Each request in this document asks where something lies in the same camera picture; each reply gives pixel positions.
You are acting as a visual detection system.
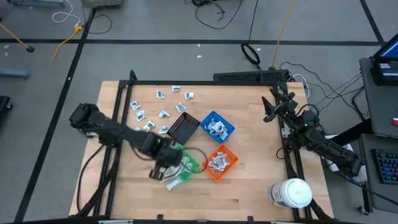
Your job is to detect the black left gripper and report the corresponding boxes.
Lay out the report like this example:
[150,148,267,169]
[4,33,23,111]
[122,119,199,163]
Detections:
[149,146,185,180]

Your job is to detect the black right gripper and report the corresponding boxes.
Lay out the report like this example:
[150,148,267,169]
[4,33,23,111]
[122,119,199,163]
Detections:
[261,88,300,123]

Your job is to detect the green plastic basket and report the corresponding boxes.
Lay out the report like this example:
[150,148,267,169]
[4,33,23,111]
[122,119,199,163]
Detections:
[174,144,202,183]

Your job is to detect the black perforated box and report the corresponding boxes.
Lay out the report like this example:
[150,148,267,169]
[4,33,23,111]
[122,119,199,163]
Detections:
[213,69,290,84]

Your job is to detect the black plastic basket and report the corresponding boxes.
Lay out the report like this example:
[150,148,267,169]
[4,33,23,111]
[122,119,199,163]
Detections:
[166,111,201,146]

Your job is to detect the orange plastic basket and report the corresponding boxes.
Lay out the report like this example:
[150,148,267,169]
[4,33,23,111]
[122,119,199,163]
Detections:
[201,143,239,182]

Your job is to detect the blue plastic basket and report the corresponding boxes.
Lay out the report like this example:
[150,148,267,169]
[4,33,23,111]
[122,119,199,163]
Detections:
[200,110,236,144]

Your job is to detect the black desk bar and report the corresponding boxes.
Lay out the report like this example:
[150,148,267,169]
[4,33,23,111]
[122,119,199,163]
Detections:
[329,119,374,150]

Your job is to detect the white lidded wipes canister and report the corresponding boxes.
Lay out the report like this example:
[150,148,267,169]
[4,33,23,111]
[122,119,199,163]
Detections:
[269,177,313,209]

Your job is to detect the black desktop device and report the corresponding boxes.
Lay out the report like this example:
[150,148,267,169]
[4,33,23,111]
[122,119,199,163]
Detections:
[369,60,398,87]

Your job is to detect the laptop screen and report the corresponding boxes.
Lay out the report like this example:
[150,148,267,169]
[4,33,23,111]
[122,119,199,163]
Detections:
[373,41,398,63]

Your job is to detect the black keyboard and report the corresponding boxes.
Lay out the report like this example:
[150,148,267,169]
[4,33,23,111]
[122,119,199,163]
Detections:
[371,148,398,185]

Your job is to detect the grey keyboard desk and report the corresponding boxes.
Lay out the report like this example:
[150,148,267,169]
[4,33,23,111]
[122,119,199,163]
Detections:
[359,133,398,215]

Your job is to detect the black chair base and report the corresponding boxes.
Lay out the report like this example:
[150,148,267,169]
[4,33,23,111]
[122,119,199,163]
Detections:
[0,95,14,114]

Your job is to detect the blue-grey stand foot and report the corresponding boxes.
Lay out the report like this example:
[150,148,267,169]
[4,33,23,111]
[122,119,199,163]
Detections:
[0,68,30,80]

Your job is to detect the grey table leg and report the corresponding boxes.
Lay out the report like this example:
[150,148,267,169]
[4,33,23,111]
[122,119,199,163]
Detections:
[7,0,67,7]

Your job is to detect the white power cable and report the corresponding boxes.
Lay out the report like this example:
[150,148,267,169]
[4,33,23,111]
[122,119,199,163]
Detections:
[292,73,312,100]

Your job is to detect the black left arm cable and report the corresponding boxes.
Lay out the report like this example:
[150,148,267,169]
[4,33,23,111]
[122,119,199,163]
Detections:
[183,147,208,174]

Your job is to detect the black coiled cable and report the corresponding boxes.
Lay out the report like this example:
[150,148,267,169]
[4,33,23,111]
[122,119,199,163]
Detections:
[241,0,262,70]

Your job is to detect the yellow hanging power cord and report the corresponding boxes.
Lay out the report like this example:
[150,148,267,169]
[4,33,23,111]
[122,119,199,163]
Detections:
[272,0,297,68]

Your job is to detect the black cable bundle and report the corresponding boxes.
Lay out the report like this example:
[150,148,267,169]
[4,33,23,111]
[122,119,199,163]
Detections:
[279,60,370,121]

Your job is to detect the black aluminium table frame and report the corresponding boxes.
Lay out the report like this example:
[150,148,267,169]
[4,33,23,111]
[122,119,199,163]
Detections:
[74,70,335,224]

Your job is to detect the black cable tangle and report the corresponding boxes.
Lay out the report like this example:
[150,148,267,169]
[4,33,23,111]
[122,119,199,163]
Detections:
[185,0,244,30]

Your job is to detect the black floor cable loop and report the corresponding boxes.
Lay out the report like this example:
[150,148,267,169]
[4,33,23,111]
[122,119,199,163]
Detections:
[82,0,114,35]

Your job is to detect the yellow floor cable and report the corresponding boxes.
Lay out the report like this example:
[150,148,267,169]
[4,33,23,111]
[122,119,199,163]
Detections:
[0,22,85,60]

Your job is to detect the white floor cable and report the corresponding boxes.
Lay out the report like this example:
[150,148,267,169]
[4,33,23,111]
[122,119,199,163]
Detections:
[52,0,82,26]

